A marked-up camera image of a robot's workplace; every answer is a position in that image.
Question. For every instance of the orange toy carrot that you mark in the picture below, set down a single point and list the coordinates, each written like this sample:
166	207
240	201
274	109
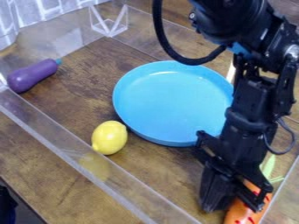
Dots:
240	213

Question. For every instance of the blue round plate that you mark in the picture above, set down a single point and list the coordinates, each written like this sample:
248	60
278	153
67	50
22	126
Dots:
168	101

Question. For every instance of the yellow toy lemon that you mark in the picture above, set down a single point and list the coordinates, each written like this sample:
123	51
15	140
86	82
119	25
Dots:
109	137

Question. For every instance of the purple toy eggplant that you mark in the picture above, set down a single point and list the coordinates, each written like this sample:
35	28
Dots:
26	77

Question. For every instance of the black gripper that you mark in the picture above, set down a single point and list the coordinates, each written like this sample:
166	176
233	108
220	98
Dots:
241	149

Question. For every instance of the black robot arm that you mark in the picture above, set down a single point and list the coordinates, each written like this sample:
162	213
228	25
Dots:
265	42

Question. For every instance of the clear acrylic barrier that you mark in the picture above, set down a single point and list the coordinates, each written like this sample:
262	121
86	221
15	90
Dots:
146	184

